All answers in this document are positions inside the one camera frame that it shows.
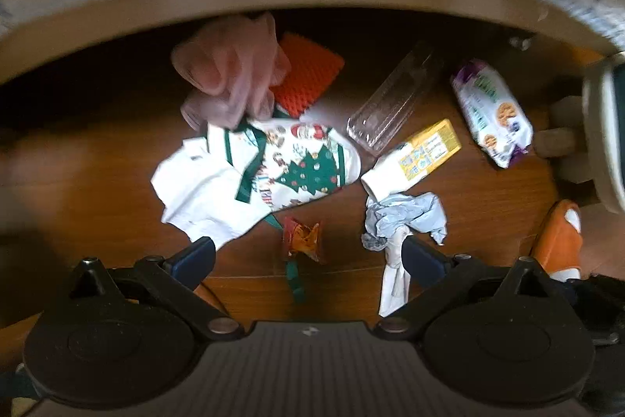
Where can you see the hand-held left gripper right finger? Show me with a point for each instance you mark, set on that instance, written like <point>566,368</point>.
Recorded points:
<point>421,261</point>

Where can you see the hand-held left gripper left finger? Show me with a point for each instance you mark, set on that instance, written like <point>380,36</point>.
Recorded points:
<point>196,257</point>

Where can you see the blue white tissue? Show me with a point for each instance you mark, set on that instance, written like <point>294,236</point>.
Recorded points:
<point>405,212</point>

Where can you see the white holiday print cloth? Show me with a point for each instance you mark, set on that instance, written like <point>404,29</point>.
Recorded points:
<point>205,192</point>

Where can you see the orange red snack wrapper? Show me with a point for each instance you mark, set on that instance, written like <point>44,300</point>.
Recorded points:
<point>302,238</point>

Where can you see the yellow white carton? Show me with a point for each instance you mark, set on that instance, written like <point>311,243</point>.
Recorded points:
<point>420,153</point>

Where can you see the orange slipper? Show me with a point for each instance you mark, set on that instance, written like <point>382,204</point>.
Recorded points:
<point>554,241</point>

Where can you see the clear plastic container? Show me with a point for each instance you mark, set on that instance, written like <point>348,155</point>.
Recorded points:
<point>385,109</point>

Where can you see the purple white cookie packet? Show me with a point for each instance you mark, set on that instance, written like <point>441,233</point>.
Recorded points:
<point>488,114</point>

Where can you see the beige furniture foot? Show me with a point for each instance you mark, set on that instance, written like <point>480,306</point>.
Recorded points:
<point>556,141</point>

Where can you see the pink cloth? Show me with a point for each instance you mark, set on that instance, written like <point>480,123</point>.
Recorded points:
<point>229,65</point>

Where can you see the orange ribbed mat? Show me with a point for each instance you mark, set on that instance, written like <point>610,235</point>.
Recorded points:
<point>307,75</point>

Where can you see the white round container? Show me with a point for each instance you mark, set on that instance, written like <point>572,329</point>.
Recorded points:
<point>598,129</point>

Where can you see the small clear wrapper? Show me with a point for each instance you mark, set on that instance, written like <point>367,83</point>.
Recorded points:
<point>520,43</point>

